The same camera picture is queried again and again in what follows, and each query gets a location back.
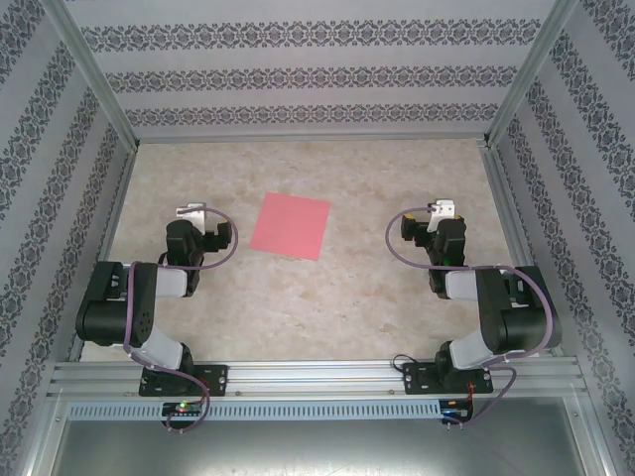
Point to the pink cloth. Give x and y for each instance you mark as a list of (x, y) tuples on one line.
[(290, 225)]

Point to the left black-white robot arm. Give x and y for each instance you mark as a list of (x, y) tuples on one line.
[(114, 307)]

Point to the right black-white robot arm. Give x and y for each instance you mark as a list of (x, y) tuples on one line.
[(521, 317)]

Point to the grey metal sheet panel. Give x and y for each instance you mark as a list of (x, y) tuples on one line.
[(317, 446)]

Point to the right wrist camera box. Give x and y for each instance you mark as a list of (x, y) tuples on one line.
[(444, 205)]

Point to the aluminium side rail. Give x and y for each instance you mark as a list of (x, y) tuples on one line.
[(503, 198), (118, 198)]

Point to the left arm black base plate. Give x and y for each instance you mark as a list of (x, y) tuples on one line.
[(218, 379)]

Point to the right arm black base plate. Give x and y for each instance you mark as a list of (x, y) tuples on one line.
[(414, 381)]

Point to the aluminium frame post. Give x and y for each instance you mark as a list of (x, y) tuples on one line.
[(528, 74), (94, 74)]

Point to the aluminium mounting rail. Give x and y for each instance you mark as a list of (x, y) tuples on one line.
[(317, 377)]

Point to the aluminium frame beam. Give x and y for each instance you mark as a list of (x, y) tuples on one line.
[(39, 436), (595, 436)]

